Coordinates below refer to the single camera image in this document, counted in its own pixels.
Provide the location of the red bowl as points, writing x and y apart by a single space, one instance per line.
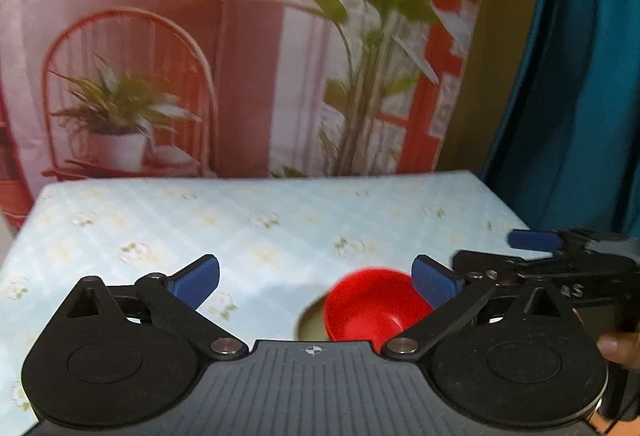
372 311

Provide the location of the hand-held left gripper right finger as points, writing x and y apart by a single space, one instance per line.
432 282

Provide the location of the floral tablecloth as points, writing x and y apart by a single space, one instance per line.
250 226

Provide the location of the green plate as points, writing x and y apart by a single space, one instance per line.
311 326

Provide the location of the teal curtain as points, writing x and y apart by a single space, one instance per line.
565 76

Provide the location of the person's right hand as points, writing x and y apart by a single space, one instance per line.
620 348

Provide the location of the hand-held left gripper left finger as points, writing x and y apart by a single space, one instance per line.
197 278

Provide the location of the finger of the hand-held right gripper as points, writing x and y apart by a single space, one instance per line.
480 263
532 239

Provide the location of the printed backdrop cloth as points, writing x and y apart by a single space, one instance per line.
200 56

